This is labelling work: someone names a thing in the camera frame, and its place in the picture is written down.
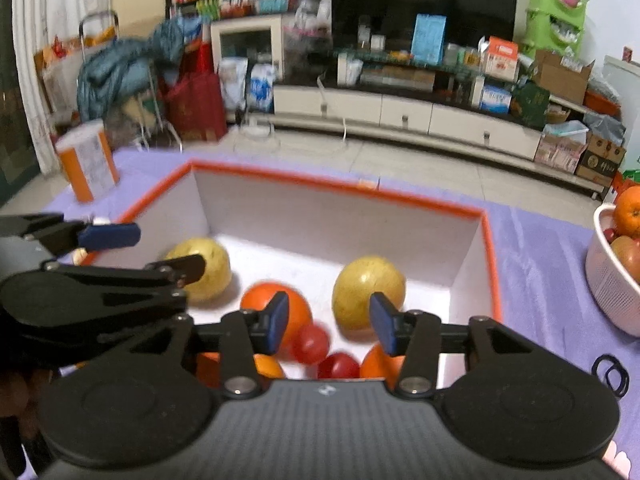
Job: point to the clear plastic container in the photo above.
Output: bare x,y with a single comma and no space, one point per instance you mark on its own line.
565,132

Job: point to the white freezer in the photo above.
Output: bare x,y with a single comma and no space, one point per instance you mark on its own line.
625,90

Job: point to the orange cardboard box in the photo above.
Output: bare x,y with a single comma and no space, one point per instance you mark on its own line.
320,215

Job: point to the yellow apple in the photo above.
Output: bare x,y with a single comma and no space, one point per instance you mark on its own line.
210,270
367,287

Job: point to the red and white box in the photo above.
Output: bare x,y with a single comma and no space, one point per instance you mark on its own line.
501,60

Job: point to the blue and white box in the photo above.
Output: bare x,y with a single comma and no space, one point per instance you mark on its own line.
496,99

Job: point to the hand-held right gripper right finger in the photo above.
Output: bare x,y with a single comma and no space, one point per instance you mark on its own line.
384,322

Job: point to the white plastic basket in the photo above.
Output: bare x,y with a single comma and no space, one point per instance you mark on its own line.
607,285

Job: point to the red cherry tomato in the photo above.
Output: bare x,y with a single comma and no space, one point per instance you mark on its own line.
311,344
339,366

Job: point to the red bag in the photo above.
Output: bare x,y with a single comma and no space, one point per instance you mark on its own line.
197,107

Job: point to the black trolley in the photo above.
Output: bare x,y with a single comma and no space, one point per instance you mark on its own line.
97,25

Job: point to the white glass-door cabinet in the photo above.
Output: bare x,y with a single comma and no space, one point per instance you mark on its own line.
245,40

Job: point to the mandarin orange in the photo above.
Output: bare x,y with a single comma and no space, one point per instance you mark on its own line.
269,367
207,367
270,300
375,365

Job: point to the brown cardboard box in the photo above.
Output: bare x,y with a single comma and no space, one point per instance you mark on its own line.
560,77

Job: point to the dark green bag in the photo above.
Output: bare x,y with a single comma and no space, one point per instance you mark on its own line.
530,105

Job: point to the blue jacket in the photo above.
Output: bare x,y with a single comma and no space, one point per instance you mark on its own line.
125,65

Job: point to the green plastic rack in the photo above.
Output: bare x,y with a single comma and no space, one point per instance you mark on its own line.
555,15

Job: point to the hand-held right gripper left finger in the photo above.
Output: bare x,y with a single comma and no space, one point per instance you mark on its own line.
277,325

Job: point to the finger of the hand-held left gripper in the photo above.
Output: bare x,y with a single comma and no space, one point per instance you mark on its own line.
110,235
175,272

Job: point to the light blue box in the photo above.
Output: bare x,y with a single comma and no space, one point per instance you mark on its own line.
429,39

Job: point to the white and blue sack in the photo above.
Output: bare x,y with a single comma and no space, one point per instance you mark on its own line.
261,87

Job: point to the large orange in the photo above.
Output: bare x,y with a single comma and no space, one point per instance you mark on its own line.
627,215

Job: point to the orange and white carton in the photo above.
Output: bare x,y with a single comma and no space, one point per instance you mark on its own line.
87,160

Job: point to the red apple in basket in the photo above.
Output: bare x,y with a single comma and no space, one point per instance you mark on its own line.
627,256

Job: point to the small red fruit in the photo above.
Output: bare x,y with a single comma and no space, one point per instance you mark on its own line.
608,235

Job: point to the white tv stand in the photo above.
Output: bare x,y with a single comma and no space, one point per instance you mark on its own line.
400,110

